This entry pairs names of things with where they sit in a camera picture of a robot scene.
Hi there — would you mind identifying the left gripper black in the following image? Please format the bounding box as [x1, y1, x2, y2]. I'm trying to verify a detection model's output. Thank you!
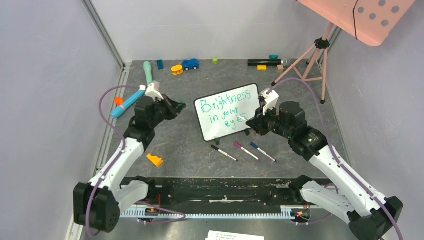
[148, 93, 185, 128]

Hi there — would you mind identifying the green whiteboard marker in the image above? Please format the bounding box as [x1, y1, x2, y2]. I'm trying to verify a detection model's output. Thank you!
[237, 115, 249, 122]

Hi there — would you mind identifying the white whiteboard black frame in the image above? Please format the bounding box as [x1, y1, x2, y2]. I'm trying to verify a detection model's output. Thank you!
[193, 83, 260, 142]

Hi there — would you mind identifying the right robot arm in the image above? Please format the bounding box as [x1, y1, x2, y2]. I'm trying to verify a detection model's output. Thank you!
[246, 101, 404, 240]

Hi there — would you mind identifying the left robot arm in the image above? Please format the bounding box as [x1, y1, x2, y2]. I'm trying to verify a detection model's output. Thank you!
[73, 94, 187, 233]

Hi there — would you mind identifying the blue capped whiteboard marker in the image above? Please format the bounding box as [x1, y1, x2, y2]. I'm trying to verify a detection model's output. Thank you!
[250, 142, 277, 163]

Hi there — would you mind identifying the purple capped whiteboard marker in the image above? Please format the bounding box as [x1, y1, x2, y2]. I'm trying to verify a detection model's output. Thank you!
[233, 141, 260, 161]

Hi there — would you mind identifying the black capped whiteboard marker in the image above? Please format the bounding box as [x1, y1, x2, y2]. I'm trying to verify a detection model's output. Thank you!
[211, 144, 238, 162]

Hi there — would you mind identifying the yellow oval toy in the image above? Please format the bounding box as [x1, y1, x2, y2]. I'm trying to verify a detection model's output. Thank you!
[171, 64, 184, 76]

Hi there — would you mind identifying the dark blue block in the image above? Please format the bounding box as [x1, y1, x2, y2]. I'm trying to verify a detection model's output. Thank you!
[156, 60, 165, 70]

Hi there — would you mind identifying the blue toy car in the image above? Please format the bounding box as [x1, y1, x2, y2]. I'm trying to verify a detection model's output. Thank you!
[182, 58, 200, 71]

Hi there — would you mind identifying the mint green toy marker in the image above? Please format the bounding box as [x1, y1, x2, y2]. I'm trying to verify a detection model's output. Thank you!
[143, 61, 153, 85]

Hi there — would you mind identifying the small orange toy piece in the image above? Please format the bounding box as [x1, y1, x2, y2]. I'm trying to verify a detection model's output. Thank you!
[114, 97, 125, 107]

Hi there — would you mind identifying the yellow block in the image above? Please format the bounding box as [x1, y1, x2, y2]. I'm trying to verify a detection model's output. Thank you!
[257, 65, 268, 71]

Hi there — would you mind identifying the orange wedge toy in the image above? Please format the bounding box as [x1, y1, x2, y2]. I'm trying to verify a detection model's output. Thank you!
[146, 153, 164, 168]

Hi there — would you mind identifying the blue toy marker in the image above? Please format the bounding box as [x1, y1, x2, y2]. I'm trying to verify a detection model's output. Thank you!
[110, 90, 144, 119]

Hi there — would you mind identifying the beige wooden block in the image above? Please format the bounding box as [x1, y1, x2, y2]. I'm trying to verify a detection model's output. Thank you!
[276, 64, 285, 73]

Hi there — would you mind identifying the black cylinder tube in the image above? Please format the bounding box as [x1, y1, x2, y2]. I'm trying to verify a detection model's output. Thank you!
[247, 59, 283, 67]

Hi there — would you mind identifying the clear round bulb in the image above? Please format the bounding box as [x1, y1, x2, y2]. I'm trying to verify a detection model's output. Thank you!
[280, 57, 291, 67]

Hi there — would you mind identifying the teal block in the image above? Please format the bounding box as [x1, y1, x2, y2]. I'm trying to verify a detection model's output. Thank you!
[269, 54, 279, 60]

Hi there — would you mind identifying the pink tripod stand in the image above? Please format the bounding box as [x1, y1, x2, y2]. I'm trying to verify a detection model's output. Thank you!
[271, 22, 335, 104]

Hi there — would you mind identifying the white paper sheet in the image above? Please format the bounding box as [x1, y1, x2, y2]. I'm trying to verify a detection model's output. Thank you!
[205, 230, 265, 240]

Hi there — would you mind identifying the pink perforated panel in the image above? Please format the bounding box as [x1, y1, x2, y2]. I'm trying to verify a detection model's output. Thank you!
[299, 0, 416, 47]

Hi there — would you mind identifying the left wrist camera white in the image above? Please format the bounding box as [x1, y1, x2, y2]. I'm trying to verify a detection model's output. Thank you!
[139, 81, 165, 101]

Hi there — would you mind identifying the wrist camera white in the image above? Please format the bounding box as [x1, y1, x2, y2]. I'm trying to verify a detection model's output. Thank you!
[139, 81, 165, 101]
[258, 88, 279, 116]

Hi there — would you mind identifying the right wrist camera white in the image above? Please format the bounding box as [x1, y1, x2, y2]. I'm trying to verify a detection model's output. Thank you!
[258, 88, 279, 116]

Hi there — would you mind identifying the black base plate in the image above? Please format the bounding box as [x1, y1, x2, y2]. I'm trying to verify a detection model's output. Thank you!
[144, 177, 306, 214]

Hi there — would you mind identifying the light blue cable duct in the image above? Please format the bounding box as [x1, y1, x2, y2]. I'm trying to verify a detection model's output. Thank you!
[120, 206, 295, 220]

